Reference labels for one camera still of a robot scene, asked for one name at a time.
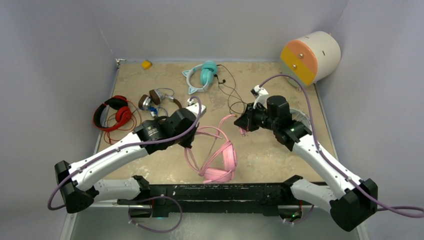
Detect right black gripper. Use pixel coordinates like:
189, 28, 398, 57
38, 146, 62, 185
235, 102, 279, 132

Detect brown silver headphones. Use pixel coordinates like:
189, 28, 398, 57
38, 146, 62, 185
137, 88, 183, 110

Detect pink headphones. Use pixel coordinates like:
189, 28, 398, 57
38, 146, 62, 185
184, 114, 238, 184

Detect white grey headphones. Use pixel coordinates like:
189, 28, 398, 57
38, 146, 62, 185
289, 108, 312, 130

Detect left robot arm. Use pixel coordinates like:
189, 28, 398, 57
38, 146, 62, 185
47, 103, 207, 214

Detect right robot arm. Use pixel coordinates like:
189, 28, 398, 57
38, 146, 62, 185
234, 95, 378, 232

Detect teal cat ear headphones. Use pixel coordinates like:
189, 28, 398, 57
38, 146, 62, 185
181, 60, 250, 117

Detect red black headphones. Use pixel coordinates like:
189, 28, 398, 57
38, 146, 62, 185
92, 95, 141, 145

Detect small yellow block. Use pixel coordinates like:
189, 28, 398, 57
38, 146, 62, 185
140, 60, 153, 70

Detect round pastel drawer cabinet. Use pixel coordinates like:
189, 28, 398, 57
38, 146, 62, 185
280, 31, 342, 89

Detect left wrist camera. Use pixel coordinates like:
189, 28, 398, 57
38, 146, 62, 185
185, 98, 207, 118

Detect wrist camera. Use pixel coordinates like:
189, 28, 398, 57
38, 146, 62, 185
185, 98, 207, 118
251, 85, 269, 109

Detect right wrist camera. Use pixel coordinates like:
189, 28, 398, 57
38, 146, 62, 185
251, 85, 269, 109

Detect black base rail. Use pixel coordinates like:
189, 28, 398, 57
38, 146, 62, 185
115, 177, 316, 220

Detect aluminium frame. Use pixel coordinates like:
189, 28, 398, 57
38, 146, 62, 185
59, 59, 369, 240

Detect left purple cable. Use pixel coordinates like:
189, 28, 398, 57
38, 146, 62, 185
47, 96, 203, 234

